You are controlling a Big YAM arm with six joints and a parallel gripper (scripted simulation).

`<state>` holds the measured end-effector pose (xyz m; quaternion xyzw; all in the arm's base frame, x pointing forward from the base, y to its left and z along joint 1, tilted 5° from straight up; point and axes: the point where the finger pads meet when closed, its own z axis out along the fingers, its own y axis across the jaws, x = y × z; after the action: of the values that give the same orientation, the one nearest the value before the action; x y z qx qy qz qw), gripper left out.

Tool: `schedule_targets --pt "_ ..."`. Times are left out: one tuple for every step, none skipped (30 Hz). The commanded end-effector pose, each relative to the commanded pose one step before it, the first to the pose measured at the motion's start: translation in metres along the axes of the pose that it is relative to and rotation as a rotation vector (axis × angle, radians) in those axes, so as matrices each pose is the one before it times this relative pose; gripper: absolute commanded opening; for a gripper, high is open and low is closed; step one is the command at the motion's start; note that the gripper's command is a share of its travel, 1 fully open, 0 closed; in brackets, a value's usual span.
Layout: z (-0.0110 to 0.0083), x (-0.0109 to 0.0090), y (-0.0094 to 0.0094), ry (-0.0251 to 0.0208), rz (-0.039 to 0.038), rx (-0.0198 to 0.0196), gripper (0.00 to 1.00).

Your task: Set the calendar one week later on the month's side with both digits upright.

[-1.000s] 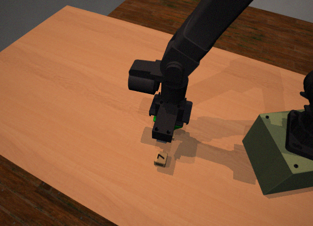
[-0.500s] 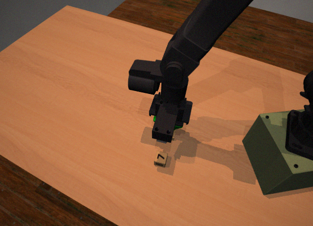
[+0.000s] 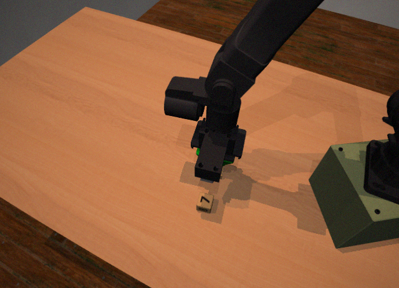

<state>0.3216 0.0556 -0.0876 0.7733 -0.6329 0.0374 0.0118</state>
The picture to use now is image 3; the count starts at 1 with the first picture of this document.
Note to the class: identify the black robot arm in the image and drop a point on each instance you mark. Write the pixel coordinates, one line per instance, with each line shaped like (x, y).
(241, 58)

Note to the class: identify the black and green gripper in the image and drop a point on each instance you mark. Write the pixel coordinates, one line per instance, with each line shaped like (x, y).
(238, 147)

